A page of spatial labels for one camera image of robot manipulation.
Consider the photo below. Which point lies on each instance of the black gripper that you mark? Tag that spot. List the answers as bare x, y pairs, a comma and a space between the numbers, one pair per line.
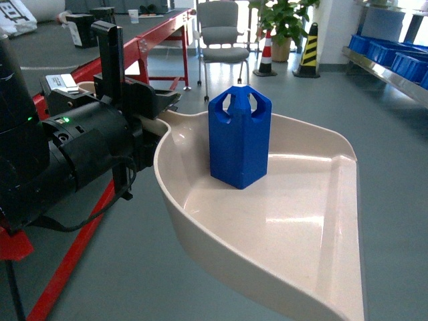
135, 100

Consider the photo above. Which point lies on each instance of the blue plastic hexagonal part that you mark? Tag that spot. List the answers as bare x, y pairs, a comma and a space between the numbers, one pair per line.
239, 135

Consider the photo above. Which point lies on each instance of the beige plastic dustpan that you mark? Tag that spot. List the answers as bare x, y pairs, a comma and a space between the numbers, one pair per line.
190, 247

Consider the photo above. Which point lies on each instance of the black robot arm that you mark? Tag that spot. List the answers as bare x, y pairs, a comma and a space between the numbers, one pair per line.
44, 161

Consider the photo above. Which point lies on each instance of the metal shelf rack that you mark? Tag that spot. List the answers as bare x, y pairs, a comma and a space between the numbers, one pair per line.
401, 65

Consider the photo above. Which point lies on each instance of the white paper cup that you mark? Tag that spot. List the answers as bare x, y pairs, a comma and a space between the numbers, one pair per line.
134, 16

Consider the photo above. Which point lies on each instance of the grey office chair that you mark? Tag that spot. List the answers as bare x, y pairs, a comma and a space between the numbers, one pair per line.
219, 32

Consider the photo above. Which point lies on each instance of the red white traffic cone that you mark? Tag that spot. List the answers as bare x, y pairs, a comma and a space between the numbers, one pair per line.
265, 66

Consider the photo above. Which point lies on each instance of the green potted plant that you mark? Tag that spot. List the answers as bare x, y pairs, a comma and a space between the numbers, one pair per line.
284, 19

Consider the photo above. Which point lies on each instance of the yellow black traffic cone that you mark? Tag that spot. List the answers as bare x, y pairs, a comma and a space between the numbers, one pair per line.
308, 64

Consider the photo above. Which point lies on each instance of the white bag with print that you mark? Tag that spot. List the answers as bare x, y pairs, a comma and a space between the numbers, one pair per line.
16, 19

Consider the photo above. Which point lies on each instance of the red table frame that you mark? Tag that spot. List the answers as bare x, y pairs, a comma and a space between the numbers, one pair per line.
150, 33

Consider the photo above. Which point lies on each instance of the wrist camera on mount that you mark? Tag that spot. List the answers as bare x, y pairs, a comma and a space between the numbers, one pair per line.
62, 94

